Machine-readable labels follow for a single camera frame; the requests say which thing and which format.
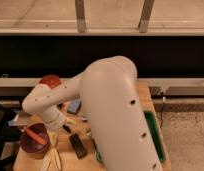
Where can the black rectangular eraser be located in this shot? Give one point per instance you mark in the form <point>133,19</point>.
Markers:
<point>78,146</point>

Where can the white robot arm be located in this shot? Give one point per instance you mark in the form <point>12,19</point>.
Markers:
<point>107,89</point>

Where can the orange bowl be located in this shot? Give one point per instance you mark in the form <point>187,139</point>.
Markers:
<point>51,80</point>

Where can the green plastic tray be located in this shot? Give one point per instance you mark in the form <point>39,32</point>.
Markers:
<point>152,125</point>

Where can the red stick in bowl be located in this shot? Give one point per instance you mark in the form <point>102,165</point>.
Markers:
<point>35,136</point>

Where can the yellow banana peel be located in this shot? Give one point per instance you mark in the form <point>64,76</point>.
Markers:
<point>52,157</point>

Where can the purple bowl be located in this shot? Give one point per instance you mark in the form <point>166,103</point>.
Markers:
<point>29,145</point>

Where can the black chair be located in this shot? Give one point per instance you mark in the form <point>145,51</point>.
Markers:
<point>7,134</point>

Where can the black handled brush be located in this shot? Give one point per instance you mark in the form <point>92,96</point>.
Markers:
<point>67,128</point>

